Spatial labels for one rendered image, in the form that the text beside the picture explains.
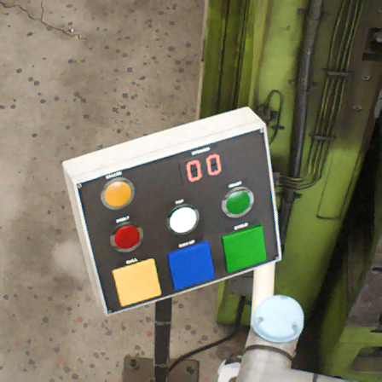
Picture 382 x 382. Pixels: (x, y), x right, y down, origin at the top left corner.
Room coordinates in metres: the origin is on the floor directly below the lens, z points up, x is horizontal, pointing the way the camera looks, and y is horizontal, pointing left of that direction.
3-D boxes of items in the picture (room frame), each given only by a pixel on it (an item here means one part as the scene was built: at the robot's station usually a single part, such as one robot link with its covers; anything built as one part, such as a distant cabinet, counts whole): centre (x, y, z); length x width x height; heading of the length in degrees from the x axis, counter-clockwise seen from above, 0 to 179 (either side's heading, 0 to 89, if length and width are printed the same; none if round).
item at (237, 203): (0.95, -0.08, 1.09); 0.05 x 0.03 x 0.04; 90
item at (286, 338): (0.65, -0.14, 1.23); 0.09 x 0.08 x 0.11; 169
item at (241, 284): (1.19, -0.16, 0.36); 0.09 x 0.07 x 0.12; 90
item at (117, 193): (0.91, 0.12, 1.16); 0.05 x 0.03 x 0.04; 90
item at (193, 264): (0.87, -0.01, 1.01); 0.07 x 0.05 x 0.07; 115
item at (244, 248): (0.91, -0.10, 1.01); 0.07 x 0.05 x 0.07; 115
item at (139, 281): (0.83, 0.08, 1.01); 0.07 x 0.05 x 0.07; 115
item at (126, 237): (0.87, 0.10, 1.09); 0.05 x 0.03 x 0.04; 90
